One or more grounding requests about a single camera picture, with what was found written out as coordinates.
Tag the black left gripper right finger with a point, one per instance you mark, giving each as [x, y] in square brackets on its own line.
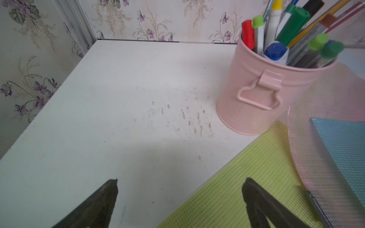
[263, 209]

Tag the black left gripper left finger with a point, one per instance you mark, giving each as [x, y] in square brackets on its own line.
[95, 211]

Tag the yellow mesh document bag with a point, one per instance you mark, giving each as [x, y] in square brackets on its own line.
[219, 202]

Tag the blue mesh document bag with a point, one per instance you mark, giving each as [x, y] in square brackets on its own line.
[345, 142]

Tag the pink mesh document bag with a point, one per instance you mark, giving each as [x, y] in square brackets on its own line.
[338, 95]

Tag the pink metal pen bucket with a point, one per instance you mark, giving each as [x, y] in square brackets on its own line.
[257, 91]

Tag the blue capped marker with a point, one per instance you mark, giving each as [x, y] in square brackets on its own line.
[277, 52]

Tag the red marker pen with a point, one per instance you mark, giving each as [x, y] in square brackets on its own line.
[247, 34]

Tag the large green marker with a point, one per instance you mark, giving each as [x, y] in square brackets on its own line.
[294, 24]

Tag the yellow capped white marker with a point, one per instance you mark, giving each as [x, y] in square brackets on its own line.
[273, 22]

